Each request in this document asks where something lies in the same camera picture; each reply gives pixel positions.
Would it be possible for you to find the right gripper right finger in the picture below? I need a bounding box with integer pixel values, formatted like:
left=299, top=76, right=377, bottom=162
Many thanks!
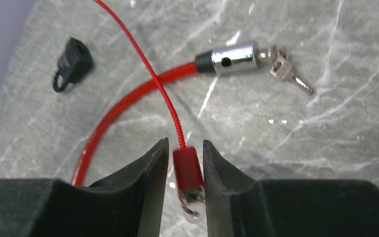
left=203, top=140, right=379, bottom=237

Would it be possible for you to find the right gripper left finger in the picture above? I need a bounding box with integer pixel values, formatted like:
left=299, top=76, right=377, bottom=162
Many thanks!
left=0, top=138, right=169, bottom=237

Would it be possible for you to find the small red padlock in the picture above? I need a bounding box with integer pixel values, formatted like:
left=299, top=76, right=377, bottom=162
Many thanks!
left=97, top=0, right=205, bottom=223

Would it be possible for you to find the silver key bunch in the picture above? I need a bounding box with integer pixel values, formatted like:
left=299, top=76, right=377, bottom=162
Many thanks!
left=259, top=44, right=314, bottom=95

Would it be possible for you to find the red cable lock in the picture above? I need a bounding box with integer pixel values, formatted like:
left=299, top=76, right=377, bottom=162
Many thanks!
left=72, top=40, right=266, bottom=186

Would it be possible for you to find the small black padlock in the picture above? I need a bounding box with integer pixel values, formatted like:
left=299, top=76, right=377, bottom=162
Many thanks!
left=52, top=37, right=94, bottom=93

